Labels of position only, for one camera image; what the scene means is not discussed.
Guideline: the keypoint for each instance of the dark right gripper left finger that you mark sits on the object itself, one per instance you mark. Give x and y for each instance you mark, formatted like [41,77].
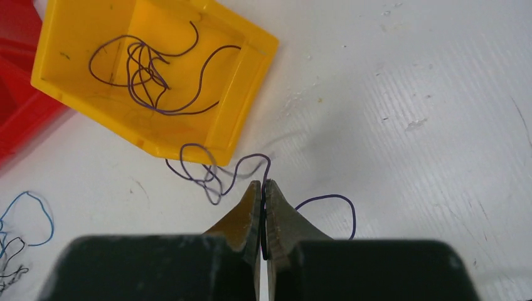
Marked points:
[220,264]

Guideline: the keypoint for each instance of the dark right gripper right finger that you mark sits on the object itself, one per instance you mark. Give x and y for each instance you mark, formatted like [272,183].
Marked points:
[303,263]

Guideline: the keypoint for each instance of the yellow plastic bin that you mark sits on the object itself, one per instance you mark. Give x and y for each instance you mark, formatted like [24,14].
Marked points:
[175,78]

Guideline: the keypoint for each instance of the right red plastic bin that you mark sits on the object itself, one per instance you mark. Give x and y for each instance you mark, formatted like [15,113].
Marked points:
[25,111]

